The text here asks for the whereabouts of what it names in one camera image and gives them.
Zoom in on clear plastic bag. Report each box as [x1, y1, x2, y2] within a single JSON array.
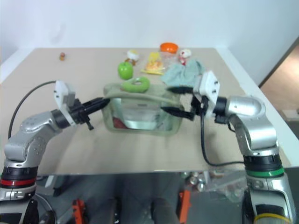
[[205, 172, 246, 204]]

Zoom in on white and red plush toy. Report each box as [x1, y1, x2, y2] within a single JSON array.
[[178, 48, 192, 66]]

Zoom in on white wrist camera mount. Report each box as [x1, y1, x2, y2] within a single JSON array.
[[53, 80, 77, 127], [192, 70, 221, 118]]

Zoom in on white and yellow plush toy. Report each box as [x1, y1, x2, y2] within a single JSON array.
[[126, 49, 141, 66]]

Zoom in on green plush keychain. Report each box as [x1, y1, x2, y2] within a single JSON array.
[[119, 76, 150, 94]]

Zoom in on pile of drink cans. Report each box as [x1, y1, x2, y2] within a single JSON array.
[[184, 171, 211, 191]]

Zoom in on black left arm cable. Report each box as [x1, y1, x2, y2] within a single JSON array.
[[7, 80, 58, 139]]

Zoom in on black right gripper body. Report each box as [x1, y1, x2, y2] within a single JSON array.
[[190, 93, 210, 117]]

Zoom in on green toy apple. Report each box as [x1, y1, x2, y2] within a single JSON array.
[[117, 61, 135, 80]]

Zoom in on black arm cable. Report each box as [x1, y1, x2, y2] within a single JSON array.
[[7, 80, 58, 139], [199, 113, 246, 167]]

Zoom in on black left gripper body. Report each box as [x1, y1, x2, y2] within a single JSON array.
[[69, 98, 95, 132]]

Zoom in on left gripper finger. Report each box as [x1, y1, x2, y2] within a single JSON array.
[[82, 97, 111, 109], [85, 100, 110, 115]]

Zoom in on yellow snack bag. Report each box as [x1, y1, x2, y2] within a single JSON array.
[[140, 52, 165, 76]]

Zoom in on green clear-window zip pouch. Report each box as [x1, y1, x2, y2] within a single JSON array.
[[102, 82, 185, 139]]

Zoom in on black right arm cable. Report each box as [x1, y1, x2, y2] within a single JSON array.
[[199, 113, 246, 167]]

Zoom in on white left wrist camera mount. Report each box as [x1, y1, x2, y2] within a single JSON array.
[[53, 80, 77, 127]]

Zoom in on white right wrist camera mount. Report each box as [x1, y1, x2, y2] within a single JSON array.
[[192, 70, 221, 118]]

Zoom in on teal cloth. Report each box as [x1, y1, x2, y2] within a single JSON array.
[[160, 58, 206, 87]]

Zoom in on red item inside pouch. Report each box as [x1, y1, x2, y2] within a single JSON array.
[[113, 117, 125, 129]]

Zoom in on orange and black clamp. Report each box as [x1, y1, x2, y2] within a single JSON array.
[[71, 198, 86, 224], [178, 189, 192, 223]]

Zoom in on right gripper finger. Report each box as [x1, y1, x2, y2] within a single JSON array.
[[161, 106, 195, 121], [166, 86, 195, 95]]

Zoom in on clear jar with orange lid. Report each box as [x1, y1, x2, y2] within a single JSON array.
[[159, 42, 179, 64]]

